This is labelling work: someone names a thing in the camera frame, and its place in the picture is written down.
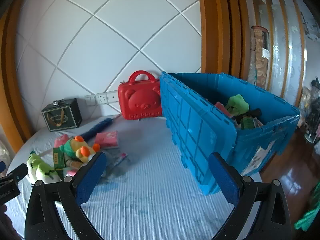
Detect white plastic bag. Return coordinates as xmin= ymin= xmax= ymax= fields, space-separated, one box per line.
xmin=0 ymin=139 xmax=14 ymax=165

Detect clear plastic bag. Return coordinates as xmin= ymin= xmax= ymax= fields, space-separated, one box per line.
xmin=100 ymin=150 xmax=133 ymax=180

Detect blue plastic storage crate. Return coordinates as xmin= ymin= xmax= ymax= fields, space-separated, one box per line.
xmin=159 ymin=71 xmax=300 ymax=196

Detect rolled patterned rugs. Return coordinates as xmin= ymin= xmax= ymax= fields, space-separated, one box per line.
xmin=247 ymin=26 xmax=270 ymax=88

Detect dark green plush toy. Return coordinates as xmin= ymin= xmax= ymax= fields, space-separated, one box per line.
xmin=225 ymin=94 xmax=250 ymax=114

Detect wooden wall frame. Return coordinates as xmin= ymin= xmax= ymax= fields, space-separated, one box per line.
xmin=0 ymin=0 xmax=33 ymax=143

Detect dark green gift box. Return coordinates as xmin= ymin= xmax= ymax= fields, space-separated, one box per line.
xmin=41 ymin=98 xmax=83 ymax=132

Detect blue fluffy duster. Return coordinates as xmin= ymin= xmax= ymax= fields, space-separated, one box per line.
xmin=80 ymin=117 xmax=114 ymax=140

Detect cloth-covered round desktop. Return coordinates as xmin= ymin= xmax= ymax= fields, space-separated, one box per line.
xmin=5 ymin=114 xmax=263 ymax=240

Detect duck plush with green hat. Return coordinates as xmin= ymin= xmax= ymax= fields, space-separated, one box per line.
xmin=59 ymin=135 xmax=101 ymax=164

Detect wooden slat glass partition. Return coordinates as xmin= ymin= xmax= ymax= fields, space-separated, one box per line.
xmin=247 ymin=0 xmax=309 ymax=105

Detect background clutter pile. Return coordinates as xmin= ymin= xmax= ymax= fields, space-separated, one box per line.
xmin=299 ymin=79 xmax=320 ymax=143

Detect pink tissue pack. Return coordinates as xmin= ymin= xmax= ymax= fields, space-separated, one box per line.
xmin=54 ymin=134 xmax=69 ymax=148
xmin=95 ymin=131 xmax=120 ymax=149

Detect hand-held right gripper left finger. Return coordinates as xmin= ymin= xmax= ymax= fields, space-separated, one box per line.
xmin=24 ymin=152 xmax=107 ymax=240

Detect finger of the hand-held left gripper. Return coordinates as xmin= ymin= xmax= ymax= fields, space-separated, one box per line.
xmin=5 ymin=163 xmax=29 ymax=181

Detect red bear carry case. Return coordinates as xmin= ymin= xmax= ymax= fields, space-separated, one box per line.
xmin=117 ymin=70 xmax=163 ymax=120

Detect small green carton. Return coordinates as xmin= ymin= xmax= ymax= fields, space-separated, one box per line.
xmin=53 ymin=147 xmax=66 ymax=169

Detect light green frog plush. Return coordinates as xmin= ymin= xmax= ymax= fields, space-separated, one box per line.
xmin=26 ymin=151 xmax=62 ymax=188

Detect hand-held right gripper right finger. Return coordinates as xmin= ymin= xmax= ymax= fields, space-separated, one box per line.
xmin=209 ymin=152 xmax=293 ymax=240

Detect green cloth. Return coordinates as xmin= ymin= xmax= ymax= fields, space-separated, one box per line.
xmin=294 ymin=205 xmax=320 ymax=232

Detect wooden door frame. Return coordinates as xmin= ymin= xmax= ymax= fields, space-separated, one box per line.
xmin=197 ymin=0 xmax=250 ymax=80

